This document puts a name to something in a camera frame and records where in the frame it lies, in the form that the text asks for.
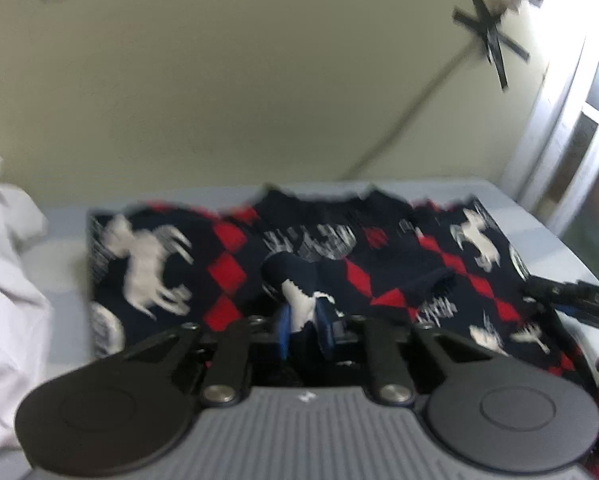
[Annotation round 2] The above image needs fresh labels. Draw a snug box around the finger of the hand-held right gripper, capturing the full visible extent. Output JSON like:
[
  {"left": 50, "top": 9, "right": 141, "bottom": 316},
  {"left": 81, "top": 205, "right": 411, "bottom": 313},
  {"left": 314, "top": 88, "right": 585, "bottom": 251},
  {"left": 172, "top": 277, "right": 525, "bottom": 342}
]
[{"left": 523, "top": 276, "right": 580, "bottom": 312}]

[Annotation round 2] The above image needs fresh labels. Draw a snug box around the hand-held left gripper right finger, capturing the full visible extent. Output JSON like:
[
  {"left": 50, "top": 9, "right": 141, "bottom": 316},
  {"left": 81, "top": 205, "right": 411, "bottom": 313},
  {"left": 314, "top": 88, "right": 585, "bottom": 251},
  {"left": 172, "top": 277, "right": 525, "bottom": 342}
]
[{"left": 314, "top": 300, "right": 505, "bottom": 403}]

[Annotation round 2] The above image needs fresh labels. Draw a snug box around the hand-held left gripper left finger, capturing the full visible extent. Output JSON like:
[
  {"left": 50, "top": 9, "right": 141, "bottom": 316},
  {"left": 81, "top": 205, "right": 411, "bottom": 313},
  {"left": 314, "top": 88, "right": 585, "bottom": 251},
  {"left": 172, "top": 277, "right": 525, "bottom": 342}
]
[{"left": 114, "top": 305, "right": 293, "bottom": 407}]

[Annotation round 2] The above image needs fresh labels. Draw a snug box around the navy patterned knit sweater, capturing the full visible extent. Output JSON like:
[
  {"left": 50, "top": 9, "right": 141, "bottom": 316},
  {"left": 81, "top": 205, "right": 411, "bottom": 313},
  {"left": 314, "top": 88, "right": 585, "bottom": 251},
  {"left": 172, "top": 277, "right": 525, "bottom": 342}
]
[{"left": 87, "top": 185, "right": 599, "bottom": 393}]

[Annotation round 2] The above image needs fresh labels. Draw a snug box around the black tape cross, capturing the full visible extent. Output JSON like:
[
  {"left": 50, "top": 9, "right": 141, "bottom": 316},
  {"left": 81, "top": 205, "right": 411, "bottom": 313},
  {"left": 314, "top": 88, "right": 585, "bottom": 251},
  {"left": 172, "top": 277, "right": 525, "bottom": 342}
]
[{"left": 452, "top": 0, "right": 531, "bottom": 93}]

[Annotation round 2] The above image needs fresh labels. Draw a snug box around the white cloth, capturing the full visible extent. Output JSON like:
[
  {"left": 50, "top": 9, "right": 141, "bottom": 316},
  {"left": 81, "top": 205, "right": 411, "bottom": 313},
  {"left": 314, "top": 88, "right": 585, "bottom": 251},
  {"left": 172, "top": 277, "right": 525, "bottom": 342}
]
[{"left": 0, "top": 146, "right": 56, "bottom": 450}]

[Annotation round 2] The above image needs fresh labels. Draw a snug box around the white window frame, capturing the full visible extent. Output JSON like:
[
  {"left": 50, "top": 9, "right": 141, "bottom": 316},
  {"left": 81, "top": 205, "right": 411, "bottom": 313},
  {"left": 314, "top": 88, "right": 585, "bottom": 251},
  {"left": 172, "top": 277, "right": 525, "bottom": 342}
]
[{"left": 499, "top": 25, "right": 599, "bottom": 266}]

